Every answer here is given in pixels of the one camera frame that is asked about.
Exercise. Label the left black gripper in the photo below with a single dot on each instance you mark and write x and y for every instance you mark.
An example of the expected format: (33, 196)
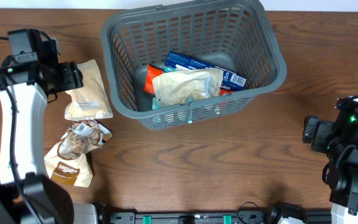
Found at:
(73, 74)

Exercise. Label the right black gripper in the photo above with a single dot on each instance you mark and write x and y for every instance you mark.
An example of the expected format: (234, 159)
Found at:
(324, 129)

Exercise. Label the beige pouch with label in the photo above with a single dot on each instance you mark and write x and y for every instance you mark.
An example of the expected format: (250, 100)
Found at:
(89, 101)

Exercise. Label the orange cracker sleeve pack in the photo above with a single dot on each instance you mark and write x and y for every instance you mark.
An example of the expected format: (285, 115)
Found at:
(153, 72)

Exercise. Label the tissue multipack blue side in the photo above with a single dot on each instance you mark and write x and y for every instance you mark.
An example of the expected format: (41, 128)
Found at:
(176, 61)

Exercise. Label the beige paper pouch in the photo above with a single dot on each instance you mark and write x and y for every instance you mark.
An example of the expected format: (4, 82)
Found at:
(183, 86)

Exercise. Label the teal snack packet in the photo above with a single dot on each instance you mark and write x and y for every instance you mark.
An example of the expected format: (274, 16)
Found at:
(156, 103)

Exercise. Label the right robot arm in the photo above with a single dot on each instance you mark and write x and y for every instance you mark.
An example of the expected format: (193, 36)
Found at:
(341, 171)

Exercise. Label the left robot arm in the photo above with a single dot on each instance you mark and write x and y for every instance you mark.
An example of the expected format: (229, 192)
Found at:
(27, 195)

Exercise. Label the brown cookie snack pouch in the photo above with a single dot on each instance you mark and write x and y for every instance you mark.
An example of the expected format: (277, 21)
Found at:
(66, 162)

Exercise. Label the grey plastic lattice basket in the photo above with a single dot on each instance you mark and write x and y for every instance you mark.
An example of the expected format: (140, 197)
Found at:
(234, 36)

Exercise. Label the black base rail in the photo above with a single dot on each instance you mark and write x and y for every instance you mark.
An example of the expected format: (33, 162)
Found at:
(248, 212)

